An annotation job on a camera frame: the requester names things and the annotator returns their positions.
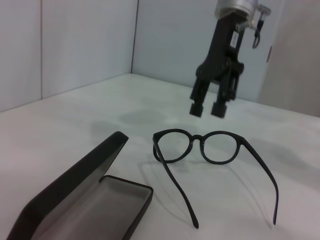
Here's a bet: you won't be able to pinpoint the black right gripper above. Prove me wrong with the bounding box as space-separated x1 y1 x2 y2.
189 16 249 119

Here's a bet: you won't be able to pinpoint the black round-frame glasses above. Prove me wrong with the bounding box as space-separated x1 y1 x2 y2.
152 128 279 229

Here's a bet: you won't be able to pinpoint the black glasses case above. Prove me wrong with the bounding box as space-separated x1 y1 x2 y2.
5 130 154 240

